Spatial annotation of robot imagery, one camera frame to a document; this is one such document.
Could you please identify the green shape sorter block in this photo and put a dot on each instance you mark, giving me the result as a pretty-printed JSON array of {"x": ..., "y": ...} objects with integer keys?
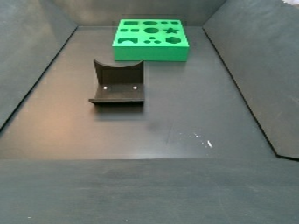
[{"x": 150, "y": 39}]

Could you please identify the black curved holder bracket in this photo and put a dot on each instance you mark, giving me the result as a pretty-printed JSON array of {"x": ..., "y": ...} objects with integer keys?
[{"x": 120, "y": 84}]

